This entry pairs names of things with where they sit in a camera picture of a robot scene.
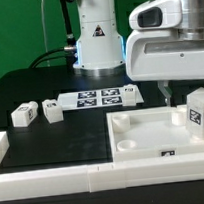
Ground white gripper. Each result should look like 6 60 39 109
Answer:
125 29 204 106

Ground white square tabletop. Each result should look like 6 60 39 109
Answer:
106 105 204 162

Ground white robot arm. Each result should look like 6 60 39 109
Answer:
74 0 204 98

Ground white U-shaped obstacle fence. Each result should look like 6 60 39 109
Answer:
0 132 204 201

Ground white marker sheet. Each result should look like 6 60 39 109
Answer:
55 84 145 113

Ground black cables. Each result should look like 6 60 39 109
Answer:
26 46 79 69

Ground white thin cable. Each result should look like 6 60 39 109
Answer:
39 0 53 68

